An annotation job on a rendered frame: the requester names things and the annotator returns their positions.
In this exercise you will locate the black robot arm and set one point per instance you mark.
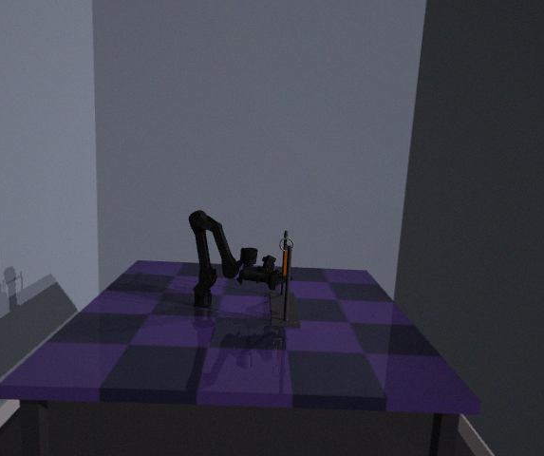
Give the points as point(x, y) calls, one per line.
point(200, 222)

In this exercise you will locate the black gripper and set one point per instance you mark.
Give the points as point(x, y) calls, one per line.
point(272, 279)

